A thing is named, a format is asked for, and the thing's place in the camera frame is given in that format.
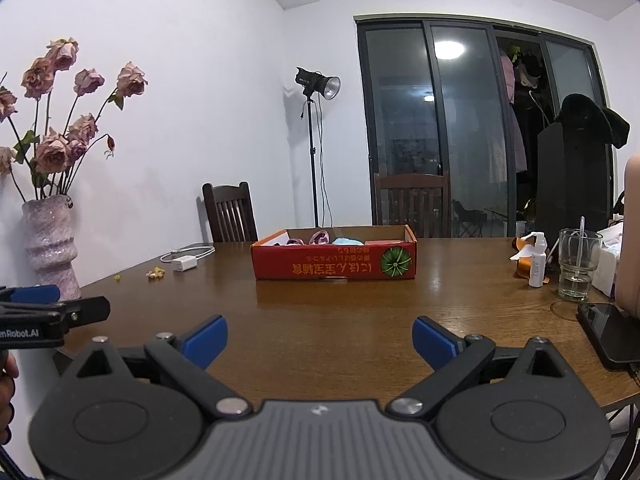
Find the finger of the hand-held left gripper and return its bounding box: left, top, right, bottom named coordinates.
left=59, top=295, right=111, bottom=332
left=0, top=284, right=62, bottom=306

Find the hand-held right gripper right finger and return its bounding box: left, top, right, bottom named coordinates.
left=385, top=316, right=581, bottom=419

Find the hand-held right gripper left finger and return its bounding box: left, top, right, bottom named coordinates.
left=62, top=315, right=254, bottom=419

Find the red cardboard box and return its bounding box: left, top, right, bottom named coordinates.
left=250, top=224, right=419, bottom=281

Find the person's left hand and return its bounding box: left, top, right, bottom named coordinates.
left=0, top=355, right=21, bottom=444

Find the pink speckled ceramic vase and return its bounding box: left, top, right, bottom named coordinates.
left=21, top=194, right=82, bottom=301

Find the orange ribbon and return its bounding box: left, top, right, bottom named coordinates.
left=510, top=236, right=556, bottom=279

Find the white spray bottle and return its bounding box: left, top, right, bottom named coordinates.
left=520, top=231, right=549, bottom=289

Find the dark wooden slatted chair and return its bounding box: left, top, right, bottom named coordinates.
left=202, top=181, right=260, bottom=244
left=373, top=172, right=452, bottom=240

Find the black folding chair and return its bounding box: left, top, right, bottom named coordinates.
left=451, top=199, right=487, bottom=238

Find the dried pink rose bouquet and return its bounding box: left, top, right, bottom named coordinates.
left=0, top=37, right=150, bottom=204

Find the clear drinking glass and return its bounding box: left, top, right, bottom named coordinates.
left=557, top=228, right=604, bottom=303

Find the green potted plant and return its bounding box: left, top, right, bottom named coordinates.
left=517, top=198, right=539, bottom=234

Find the black smartphone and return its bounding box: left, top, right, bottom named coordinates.
left=576, top=302, right=640, bottom=371

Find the clear stirring stick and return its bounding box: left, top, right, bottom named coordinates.
left=574, top=216, right=587, bottom=282

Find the white tissue box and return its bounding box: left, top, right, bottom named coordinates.
left=592, top=225, right=626, bottom=297

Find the black monitor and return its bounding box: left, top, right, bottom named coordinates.
left=535, top=122, right=614, bottom=244

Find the pink hanging garment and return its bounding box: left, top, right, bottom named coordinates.
left=499, top=55, right=527, bottom=172

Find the dark framed sliding glass door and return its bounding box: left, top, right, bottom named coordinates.
left=354, top=16, right=616, bottom=239

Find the black furry coat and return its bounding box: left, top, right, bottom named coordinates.
left=552, top=93, right=631, bottom=150

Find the black studio light on stand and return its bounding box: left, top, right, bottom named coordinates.
left=294, top=66, right=342, bottom=229

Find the white cable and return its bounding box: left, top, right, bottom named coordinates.
left=160, top=244, right=216, bottom=264

